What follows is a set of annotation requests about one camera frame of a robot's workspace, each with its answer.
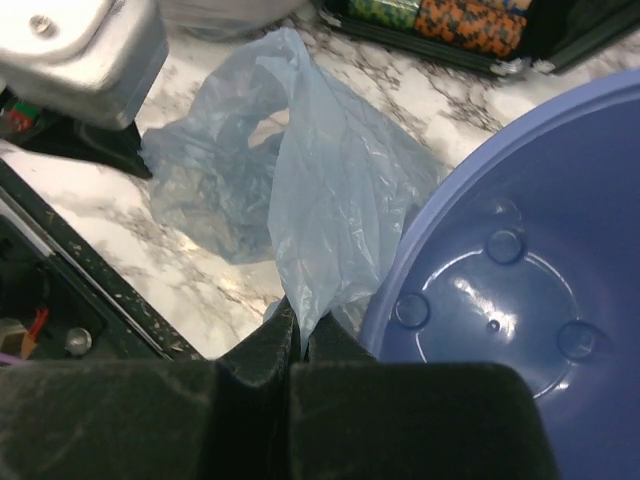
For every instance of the light blue trash bag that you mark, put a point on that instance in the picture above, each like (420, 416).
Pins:
(279, 160)

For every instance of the black poker chip case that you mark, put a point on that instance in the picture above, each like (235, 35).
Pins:
(491, 38)

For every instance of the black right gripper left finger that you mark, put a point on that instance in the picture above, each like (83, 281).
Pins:
(153, 419)

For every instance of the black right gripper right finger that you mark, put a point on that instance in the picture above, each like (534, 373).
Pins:
(352, 417)

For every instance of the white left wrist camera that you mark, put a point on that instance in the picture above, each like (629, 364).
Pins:
(94, 61)

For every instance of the black mounting rail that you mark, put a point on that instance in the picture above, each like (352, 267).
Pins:
(69, 301)

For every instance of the blue plastic trash bin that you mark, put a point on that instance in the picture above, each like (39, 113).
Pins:
(528, 253)

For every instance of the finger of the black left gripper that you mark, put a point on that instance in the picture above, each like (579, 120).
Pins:
(69, 138)

